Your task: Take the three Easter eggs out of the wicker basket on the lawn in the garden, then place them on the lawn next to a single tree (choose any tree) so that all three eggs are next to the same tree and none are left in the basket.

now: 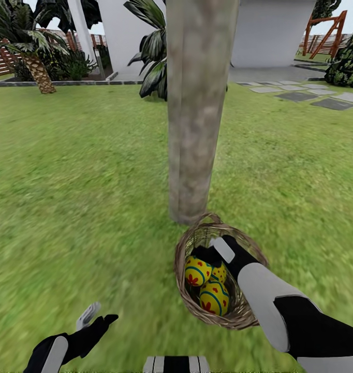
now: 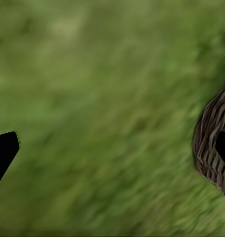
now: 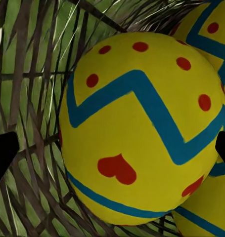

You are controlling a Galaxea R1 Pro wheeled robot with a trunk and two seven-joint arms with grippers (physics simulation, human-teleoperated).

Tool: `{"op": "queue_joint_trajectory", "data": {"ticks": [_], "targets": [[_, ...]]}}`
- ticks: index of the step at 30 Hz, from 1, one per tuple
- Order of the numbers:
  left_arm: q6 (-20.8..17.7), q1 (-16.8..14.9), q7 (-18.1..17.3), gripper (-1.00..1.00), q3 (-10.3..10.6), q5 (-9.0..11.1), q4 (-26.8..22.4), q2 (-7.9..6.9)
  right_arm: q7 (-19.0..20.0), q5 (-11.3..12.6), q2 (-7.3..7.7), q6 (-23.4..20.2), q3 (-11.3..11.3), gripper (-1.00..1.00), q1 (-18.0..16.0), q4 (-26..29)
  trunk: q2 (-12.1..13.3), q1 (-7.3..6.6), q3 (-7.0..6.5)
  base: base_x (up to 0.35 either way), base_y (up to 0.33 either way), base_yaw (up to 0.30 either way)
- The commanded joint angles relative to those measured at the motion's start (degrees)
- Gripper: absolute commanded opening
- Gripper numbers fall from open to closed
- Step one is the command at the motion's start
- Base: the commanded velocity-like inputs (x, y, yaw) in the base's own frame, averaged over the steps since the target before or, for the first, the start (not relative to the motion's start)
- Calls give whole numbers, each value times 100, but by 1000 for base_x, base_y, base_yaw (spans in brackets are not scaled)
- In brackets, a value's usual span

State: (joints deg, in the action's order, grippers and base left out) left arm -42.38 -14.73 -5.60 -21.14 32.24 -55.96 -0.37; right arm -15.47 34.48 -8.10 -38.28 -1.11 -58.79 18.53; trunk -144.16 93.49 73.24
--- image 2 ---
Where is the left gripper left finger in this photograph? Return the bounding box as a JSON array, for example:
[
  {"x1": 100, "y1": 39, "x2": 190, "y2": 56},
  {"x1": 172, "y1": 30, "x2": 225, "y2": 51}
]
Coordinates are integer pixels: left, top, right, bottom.
[{"x1": 0, "y1": 131, "x2": 19, "y2": 180}]

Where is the wicker basket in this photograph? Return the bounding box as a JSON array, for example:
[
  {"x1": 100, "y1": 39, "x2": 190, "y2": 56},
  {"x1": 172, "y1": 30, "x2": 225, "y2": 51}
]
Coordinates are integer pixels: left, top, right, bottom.
[{"x1": 192, "y1": 87, "x2": 225, "y2": 196}]

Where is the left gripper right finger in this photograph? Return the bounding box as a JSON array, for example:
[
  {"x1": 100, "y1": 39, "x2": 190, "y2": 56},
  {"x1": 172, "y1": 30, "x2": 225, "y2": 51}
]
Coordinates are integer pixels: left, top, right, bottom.
[{"x1": 215, "y1": 131, "x2": 225, "y2": 162}]

